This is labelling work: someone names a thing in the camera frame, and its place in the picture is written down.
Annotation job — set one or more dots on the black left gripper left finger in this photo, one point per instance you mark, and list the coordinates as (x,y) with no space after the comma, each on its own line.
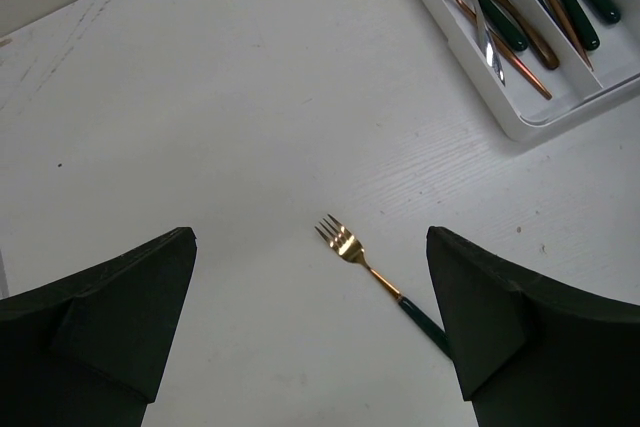
(90,349)

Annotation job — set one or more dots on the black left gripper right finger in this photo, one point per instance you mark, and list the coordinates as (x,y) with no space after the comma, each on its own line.
(529,350)

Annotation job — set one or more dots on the gold fork green handle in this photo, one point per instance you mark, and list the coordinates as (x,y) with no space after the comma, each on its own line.
(511,35)
(349,248)

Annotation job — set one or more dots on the white plastic cutlery tray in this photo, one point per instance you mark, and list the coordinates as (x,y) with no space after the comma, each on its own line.
(577,89)

